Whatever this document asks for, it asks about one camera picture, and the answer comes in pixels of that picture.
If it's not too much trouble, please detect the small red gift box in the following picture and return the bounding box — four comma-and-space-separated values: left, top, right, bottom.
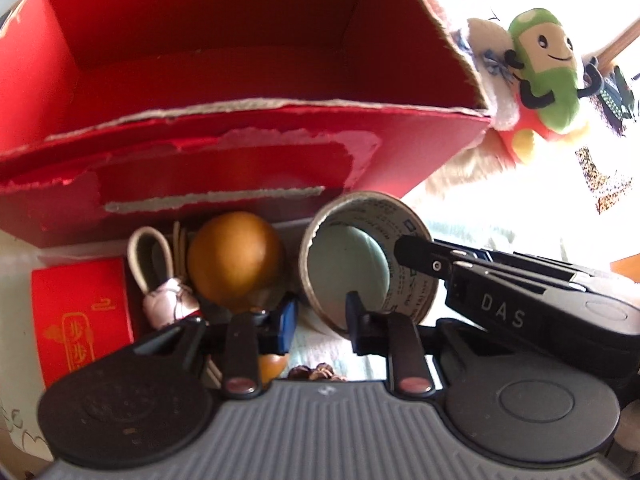
30, 257, 149, 387

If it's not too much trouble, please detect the large red cardboard box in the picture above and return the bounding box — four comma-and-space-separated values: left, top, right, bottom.
1, 0, 489, 247

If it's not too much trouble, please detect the beige strap bundle red wrap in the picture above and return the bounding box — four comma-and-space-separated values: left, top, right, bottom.
127, 221, 200, 330

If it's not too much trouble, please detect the brown pine cone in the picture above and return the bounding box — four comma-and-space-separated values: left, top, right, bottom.
286, 363, 346, 382

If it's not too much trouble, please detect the printed packing tape roll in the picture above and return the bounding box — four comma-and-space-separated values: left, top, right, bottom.
297, 191, 438, 337

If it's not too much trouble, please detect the pink white plush toy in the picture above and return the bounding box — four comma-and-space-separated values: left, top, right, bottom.
424, 18, 589, 195

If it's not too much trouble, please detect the green smiling plush toy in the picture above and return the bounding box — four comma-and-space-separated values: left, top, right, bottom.
504, 8, 603, 134

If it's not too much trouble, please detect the brown wooden gourd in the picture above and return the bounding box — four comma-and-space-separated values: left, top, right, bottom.
186, 210, 292, 386

